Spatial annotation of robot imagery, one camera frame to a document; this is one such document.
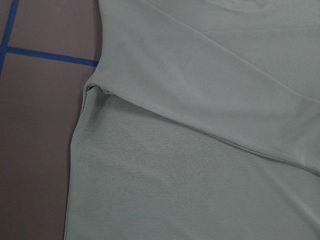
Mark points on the olive green long-sleeve shirt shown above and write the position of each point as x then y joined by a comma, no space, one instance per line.
201,121

